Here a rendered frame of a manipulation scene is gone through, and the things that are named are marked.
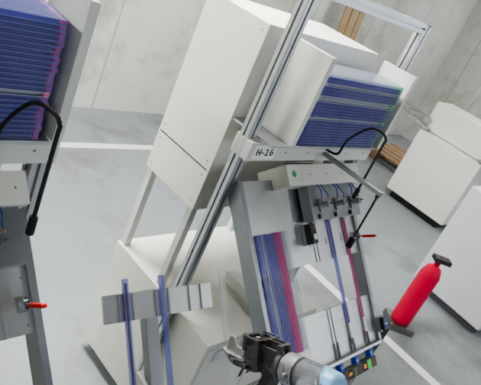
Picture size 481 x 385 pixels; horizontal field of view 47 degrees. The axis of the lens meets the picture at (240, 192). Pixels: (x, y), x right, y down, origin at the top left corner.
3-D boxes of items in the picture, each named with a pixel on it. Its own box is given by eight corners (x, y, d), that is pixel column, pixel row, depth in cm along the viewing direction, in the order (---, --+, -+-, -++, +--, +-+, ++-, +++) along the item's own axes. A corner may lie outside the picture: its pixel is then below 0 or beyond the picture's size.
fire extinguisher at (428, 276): (419, 332, 396) (466, 266, 371) (403, 342, 376) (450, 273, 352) (390, 308, 410) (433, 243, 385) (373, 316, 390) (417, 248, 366)
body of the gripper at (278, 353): (263, 329, 139) (298, 343, 131) (260, 362, 140) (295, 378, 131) (240, 334, 134) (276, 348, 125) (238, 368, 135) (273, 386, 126)
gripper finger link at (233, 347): (224, 328, 143) (250, 338, 137) (223, 351, 144) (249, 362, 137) (216, 331, 141) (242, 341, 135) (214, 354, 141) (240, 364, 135)
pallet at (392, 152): (359, 149, 759) (363, 141, 754) (392, 150, 824) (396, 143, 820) (441, 205, 682) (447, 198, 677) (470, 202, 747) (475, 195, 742)
